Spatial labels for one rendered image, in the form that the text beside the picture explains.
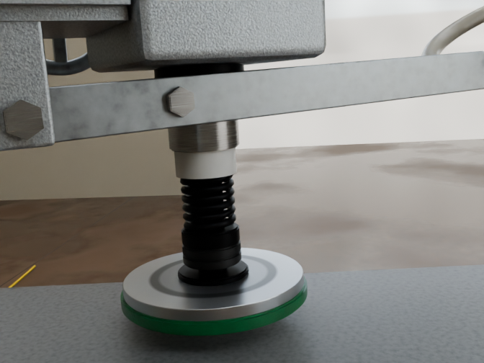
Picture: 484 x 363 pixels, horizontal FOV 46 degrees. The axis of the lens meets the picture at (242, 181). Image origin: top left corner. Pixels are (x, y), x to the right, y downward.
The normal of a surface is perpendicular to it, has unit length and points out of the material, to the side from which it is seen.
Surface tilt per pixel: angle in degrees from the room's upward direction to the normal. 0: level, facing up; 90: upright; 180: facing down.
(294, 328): 0
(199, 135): 90
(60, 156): 90
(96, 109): 90
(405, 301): 0
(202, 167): 90
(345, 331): 0
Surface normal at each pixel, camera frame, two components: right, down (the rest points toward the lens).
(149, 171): -0.13, 0.18
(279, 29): 0.45, 0.13
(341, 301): -0.06, -0.98
